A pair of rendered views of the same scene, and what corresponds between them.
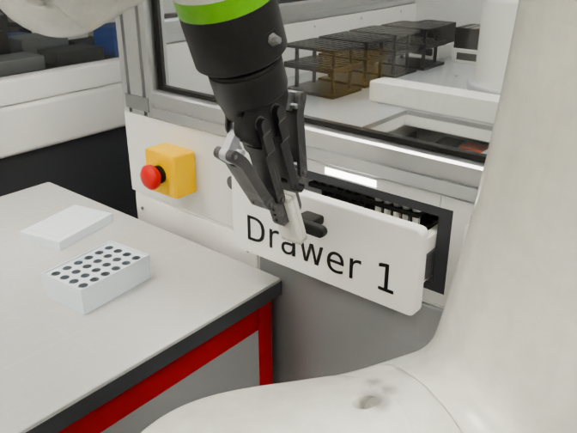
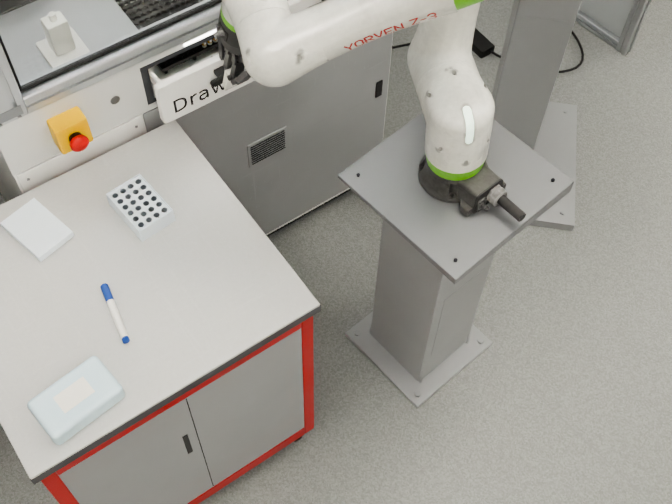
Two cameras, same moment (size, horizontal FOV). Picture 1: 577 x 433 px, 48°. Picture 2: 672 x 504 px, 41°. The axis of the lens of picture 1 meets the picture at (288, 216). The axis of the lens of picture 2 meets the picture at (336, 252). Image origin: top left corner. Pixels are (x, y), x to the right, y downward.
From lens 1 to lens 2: 163 cm
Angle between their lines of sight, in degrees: 63
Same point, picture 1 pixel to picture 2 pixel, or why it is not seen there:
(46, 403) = (256, 235)
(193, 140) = (74, 100)
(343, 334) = (211, 113)
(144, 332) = (207, 191)
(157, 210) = (45, 168)
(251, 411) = (450, 93)
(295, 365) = not seen: hidden behind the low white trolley
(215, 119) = (91, 74)
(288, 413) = (454, 87)
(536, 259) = (467, 21)
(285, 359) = not seen: hidden behind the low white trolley
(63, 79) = not seen: outside the picture
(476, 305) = (453, 38)
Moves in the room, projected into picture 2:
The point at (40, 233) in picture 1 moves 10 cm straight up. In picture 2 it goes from (49, 243) to (36, 215)
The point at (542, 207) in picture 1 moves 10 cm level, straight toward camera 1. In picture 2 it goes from (468, 12) to (513, 36)
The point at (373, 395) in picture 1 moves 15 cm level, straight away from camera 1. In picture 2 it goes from (452, 71) to (381, 47)
